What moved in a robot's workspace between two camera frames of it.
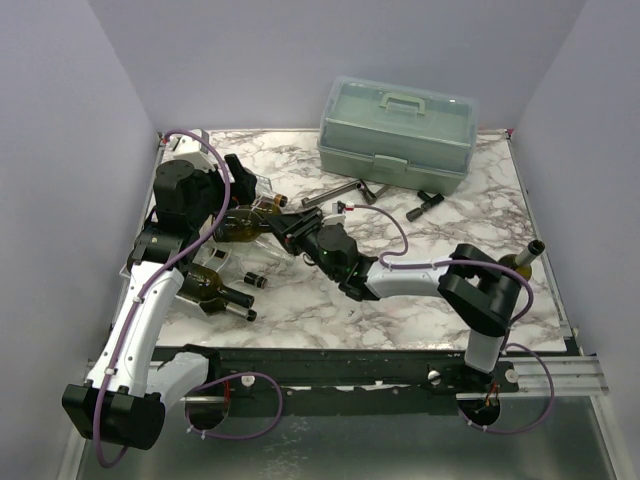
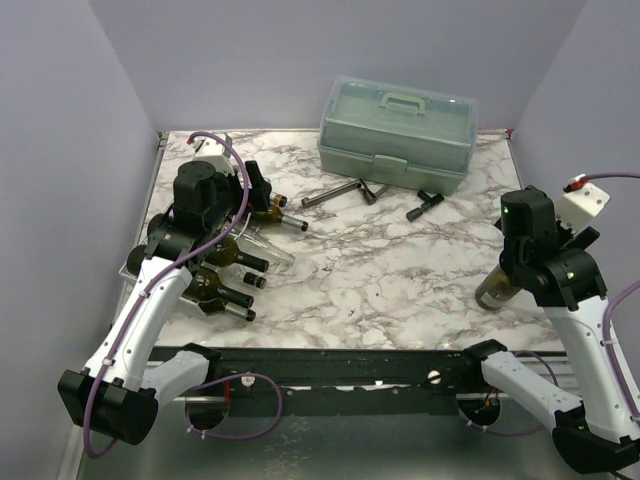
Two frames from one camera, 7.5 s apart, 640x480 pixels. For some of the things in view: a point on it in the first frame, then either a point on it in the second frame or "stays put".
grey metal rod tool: [359, 184] stays put
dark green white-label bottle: [238, 225] to [227, 252]
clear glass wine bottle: [269, 250] stays put
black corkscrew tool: [429, 202] stays put
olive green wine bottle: [203, 282] stays put
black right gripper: [296, 227] to [582, 240]
